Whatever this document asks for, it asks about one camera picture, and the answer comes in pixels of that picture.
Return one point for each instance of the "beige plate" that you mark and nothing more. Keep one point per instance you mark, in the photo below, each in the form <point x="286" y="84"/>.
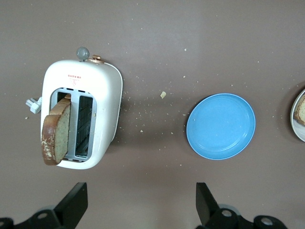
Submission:
<point x="294" y="128"/>

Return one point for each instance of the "toasted bread slice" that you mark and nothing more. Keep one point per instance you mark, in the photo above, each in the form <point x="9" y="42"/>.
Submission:
<point x="60" y="133"/>
<point x="301" y="112"/>

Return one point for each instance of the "blue plate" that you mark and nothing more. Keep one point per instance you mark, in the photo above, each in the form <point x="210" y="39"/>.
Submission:
<point x="220" y="126"/>

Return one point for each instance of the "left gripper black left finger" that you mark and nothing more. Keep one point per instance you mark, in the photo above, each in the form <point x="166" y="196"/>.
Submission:
<point x="69" y="210"/>

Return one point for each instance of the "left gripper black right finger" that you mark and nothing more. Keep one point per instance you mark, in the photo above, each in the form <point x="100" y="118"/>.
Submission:
<point x="207" y="210"/>

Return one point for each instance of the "white toaster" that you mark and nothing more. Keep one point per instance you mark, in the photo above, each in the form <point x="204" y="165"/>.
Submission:
<point x="104" y="95"/>

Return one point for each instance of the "large bread crumb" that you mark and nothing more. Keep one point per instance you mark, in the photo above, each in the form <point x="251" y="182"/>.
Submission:
<point x="163" y="95"/>

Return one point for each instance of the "white toaster power plug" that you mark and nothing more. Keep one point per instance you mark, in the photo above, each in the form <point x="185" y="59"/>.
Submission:
<point x="34" y="106"/>

